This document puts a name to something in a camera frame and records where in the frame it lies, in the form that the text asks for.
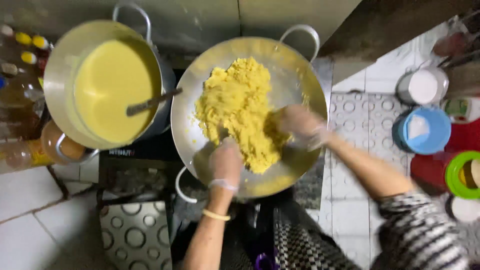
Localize red plastic container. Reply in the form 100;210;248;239
410;151;462;196

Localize yellow crumbly dough mass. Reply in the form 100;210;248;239
193;56;293;174

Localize group of oil bottles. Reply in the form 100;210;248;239
0;22;55;175

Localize checkered apron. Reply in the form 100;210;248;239
225;199;361;270

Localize person's right hand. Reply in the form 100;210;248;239
277;104;330;151

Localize yellow rubber band bracelet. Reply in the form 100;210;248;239
201;208;232;222

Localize person's left hand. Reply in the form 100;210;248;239
208;137;244;193

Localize large steel pot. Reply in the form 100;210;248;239
43;2;177;164

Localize patterned metal stand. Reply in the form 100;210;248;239
99;200;174;270

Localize green white packet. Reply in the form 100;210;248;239
442;97;480;124

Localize large steel wok pan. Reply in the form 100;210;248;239
170;24;329;204

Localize black gas stove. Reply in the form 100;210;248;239
97;67;327;226

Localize blue plastic container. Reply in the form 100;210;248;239
392;106;452;155

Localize striped sleeve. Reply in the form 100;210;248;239
369;189;471;270

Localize white round lid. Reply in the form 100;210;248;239
448;196;480;224

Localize white container with powder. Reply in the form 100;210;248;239
395;65;450;106

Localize yellow liquid batter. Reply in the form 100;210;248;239
73;39;162;144

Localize metal ladle handle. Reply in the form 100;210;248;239
126;88;183;117

